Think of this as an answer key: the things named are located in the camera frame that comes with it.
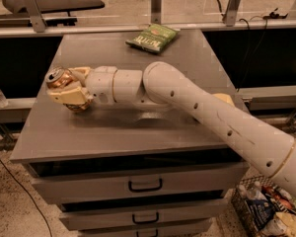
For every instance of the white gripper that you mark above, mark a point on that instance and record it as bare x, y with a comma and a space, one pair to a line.
101, 83

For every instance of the orange soda can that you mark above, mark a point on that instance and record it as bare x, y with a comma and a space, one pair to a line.
61, 78

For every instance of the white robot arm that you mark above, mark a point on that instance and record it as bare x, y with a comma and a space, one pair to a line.
161, 85

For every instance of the green chip bag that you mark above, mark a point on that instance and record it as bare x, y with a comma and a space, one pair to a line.
153, 39

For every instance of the grey drawer cabinet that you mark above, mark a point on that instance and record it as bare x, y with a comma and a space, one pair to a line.
83, 162

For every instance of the yellow sponge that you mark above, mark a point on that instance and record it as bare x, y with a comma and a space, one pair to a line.
223, 100

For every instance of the plastic bottle in basket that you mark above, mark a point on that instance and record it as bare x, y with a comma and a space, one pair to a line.
252, 192

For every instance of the blue snack bag in basket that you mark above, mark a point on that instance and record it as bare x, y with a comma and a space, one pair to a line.
261, 210

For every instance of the yellow bag in basket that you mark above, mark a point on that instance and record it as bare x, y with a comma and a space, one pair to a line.
281, 225

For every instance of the left metal bracket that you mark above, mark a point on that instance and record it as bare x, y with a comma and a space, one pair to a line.
36, 18

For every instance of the metal bracket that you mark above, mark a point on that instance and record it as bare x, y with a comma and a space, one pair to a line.
36, 18
156, 8
230, 15

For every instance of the top drawer black handle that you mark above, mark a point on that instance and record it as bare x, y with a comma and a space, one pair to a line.
145, 187

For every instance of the drawer black handle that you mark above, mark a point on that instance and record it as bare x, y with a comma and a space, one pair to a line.
148, 233
139, 219
145, 187

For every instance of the middle metal bracket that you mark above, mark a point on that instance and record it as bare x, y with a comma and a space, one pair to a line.
156, 8

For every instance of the middle drawer black handle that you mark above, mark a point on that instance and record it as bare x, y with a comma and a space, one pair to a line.
139, 219

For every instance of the bottom drawer black handle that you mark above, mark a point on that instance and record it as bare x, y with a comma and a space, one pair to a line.
148, 233

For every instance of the right metal bracket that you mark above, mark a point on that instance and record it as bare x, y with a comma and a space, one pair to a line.
230, 15

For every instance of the wire basket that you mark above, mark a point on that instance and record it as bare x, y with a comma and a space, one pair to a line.
277, 196

